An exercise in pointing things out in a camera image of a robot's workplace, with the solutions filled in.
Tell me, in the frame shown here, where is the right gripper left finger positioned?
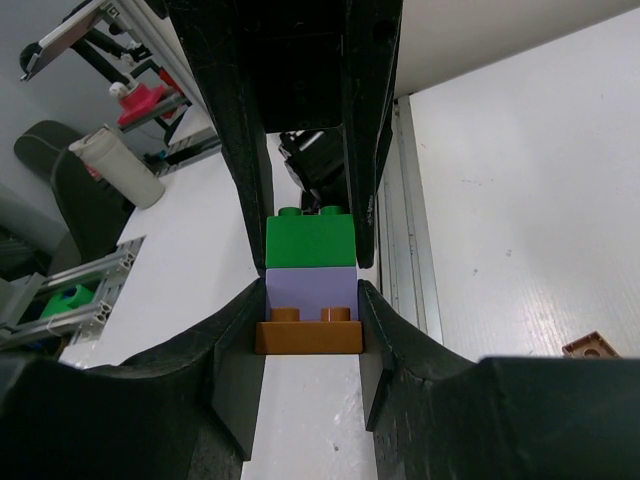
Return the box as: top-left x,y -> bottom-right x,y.
1,279 -> 265,479

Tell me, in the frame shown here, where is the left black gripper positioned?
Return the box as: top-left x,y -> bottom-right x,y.
167,0 -> 403,273

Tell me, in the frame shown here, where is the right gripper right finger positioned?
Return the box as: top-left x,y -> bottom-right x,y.
358,281 -> 639,479

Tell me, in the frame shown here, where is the green purple brown lego stack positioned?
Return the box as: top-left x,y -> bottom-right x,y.
255,206 -> 364,355

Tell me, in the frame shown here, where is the green plastic part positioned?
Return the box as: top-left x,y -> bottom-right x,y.
40,285 -> 95,319

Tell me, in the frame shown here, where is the brown flat lego plate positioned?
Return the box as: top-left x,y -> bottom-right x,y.
562,331 -> 620,358

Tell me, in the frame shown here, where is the red funnel object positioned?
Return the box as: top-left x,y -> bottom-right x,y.
109,82 -> 167,126

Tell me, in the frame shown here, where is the white cylindrical bottle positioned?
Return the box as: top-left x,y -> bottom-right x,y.
68,124 -> 165,209

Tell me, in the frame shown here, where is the grey office chair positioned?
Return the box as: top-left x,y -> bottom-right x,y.
1,120 -> 134,280

